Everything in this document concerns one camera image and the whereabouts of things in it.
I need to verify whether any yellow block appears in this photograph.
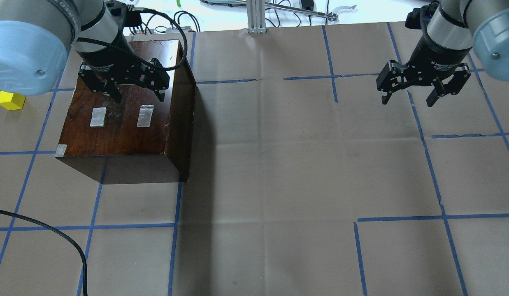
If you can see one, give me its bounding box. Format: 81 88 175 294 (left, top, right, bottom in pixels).
0 91 26 111

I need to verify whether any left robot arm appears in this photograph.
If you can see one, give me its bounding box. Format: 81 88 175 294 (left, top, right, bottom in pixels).
0 0 170 102

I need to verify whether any dark wooden drawer box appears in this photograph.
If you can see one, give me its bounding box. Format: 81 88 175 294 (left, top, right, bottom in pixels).
55 61 197 184

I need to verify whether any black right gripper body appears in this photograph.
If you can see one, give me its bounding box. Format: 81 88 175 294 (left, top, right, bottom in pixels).
377 60 472 96

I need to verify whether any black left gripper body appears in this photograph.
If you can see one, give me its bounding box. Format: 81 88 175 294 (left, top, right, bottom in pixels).
78 62 170 93

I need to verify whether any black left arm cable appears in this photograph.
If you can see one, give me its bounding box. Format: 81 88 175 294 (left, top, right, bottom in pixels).
75 7 188 71

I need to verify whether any aluminium frame post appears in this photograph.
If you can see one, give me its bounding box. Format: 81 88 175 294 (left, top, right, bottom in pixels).
246 0 266 34

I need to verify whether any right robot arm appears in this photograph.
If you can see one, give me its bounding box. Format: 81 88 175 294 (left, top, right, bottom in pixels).
376 0 509 107

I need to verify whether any black cable on table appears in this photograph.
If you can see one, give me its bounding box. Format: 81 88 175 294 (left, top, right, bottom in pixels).
0 208 88 296

